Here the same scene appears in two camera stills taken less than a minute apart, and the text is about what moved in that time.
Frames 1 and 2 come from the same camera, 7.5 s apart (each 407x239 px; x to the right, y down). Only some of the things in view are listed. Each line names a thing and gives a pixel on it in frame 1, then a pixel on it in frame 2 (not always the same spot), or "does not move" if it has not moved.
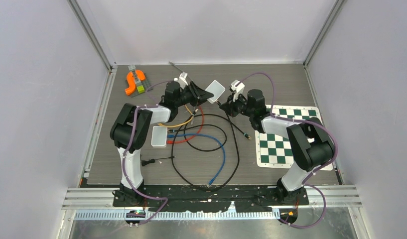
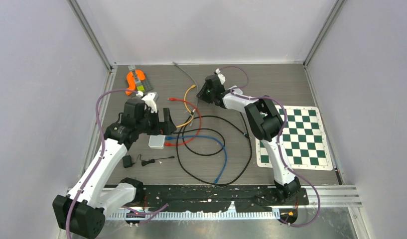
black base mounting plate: x=201 y=198 does not move
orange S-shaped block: x=131 y=79 does not move
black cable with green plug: x=229 y=118 -> x=245 y=134
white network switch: x=159 y=138 does not move
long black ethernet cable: x=243 y=132 -> x=200 y=129
